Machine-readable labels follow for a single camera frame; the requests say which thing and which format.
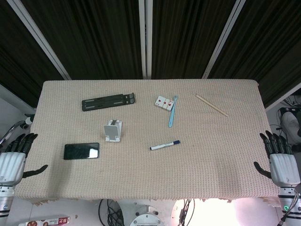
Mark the light blue toothbrush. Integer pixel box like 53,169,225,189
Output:
168,95,179,129

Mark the red snack packet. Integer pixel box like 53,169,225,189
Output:
18,216,71,226

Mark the white shoe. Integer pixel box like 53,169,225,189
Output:
281,112,301,144

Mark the white folding phone stand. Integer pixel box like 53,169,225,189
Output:
103,119,124,143

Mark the beige waffle tablecloth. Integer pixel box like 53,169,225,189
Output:
14,80,283,208

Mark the wooden chopstick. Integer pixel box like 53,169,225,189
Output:
195,94,229,118

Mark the blue capped whiteboard marker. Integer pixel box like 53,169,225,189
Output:
150,140,181,151

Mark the metal chair frame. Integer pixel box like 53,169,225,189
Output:
0,114,35,145

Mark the white frame post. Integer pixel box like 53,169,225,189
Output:
138,0,147,80
201,0,247,79
265,84,301,112
8,0,71,80
145,0,154,80

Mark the playing card deck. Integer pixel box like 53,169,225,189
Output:
154,96,176,111

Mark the grey round robot base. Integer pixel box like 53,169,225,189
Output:
129,204,165,226

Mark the dark pleated curtain panel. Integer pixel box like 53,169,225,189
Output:
208,0,301,108
151,0,237,80
0,0,65,109
21,0,144,80

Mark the black smartphone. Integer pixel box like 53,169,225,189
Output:
63,142,100,161

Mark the black cable bundle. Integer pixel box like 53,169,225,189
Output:
98,199,124,226

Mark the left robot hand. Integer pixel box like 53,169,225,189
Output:
0,133,49,188

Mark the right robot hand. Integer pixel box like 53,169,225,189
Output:
253,130,299,188

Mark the black folding holder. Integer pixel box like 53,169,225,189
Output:
81,92,136,112

